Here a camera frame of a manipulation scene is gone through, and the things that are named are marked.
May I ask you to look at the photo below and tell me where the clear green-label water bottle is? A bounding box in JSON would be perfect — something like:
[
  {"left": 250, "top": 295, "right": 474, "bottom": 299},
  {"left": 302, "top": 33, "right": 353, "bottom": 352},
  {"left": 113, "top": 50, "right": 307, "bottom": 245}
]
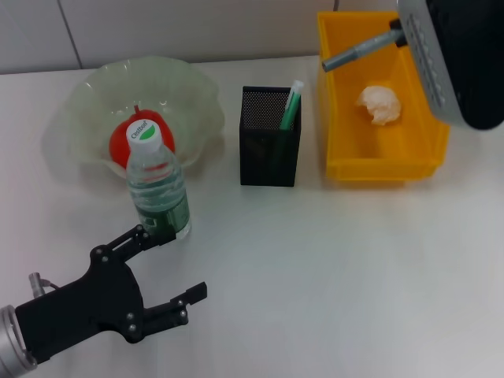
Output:
[{"left": 124, "top": 120, "right": 193, "bottom": 242}]

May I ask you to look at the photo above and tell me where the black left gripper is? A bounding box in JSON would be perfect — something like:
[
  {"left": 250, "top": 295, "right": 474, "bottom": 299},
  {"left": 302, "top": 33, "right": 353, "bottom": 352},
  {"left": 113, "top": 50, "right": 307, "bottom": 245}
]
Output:
[{"left": 14, "top": 224, "right": 209, "bottom": 365}]

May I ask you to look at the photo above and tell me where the yellow plastic storage bin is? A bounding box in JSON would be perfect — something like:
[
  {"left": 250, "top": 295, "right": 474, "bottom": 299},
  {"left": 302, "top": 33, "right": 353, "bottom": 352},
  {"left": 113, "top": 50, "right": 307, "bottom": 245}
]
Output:
[{"left": 317, "top": 10, "right": 452, "bottom": 183}]

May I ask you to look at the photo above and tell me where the black mesh pen holder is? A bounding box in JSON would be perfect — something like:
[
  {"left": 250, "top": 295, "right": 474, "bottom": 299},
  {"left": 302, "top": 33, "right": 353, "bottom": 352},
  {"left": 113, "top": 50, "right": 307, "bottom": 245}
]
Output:
[{"left": 239, "top": 85, "right": 303, "bottom": 188}]

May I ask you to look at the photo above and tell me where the white paper ball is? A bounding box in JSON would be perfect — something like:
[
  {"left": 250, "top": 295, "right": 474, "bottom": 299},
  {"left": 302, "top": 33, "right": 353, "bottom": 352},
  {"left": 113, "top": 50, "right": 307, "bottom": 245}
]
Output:
[{"left": 355, "top": 85, "right": 403, "bottom": 127}]

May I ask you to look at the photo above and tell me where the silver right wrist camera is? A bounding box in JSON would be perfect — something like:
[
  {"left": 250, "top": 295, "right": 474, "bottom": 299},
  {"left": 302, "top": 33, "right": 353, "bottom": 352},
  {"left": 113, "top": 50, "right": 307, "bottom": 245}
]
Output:
[{"left": 395, "top": 0, "right": 504, "bottom": 132}]

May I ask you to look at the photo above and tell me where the green pen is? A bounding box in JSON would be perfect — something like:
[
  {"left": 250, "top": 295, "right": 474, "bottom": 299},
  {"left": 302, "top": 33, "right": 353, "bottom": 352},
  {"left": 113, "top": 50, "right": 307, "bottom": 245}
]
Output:
[{"left": 278, "top": 80, "right": 305, "bottom": 131}]

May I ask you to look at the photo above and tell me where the grey marker pen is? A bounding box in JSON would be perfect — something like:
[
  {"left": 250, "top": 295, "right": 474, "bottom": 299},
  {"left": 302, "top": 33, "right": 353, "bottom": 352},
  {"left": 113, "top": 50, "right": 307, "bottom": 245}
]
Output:
[{"left": 321, "top": 29, "right": 403, "bottom": 73}]

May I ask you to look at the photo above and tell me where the translucent wavy fruit plate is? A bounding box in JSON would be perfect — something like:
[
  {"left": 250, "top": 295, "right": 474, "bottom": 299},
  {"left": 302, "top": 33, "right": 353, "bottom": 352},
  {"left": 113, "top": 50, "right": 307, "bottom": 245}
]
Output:
[{"left": 65, "top": 57, "right": 226, "bottom": 178}]

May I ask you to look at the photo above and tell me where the red apple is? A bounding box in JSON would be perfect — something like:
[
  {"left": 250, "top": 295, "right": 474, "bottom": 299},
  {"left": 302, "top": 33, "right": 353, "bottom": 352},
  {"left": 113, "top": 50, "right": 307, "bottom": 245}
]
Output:
[{"left": 109, "top": 105, "right": 176, "bottom": 166}]

